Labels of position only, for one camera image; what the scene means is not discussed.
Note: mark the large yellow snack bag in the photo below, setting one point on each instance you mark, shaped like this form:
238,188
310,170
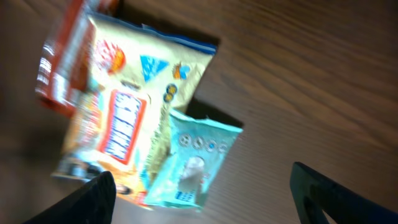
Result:
136,75

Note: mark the red snack bar wrapper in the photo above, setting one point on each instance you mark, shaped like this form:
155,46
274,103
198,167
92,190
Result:
63,67

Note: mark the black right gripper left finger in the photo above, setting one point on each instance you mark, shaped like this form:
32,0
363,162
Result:
93,203

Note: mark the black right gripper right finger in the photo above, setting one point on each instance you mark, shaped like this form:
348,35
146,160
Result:
315,196

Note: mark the light green snack pouch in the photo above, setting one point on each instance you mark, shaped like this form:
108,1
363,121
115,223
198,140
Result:
198,148

